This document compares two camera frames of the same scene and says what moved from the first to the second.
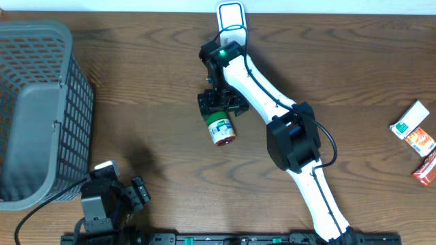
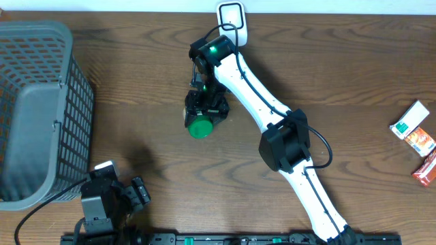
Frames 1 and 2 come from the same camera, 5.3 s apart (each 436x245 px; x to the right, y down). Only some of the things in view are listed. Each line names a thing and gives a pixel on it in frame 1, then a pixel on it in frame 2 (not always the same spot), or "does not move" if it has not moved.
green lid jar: (221, 127) -> (200, 126)
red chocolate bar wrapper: (426, 173) does not move
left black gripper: (136, 194) does not move
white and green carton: (409, 120) does not move
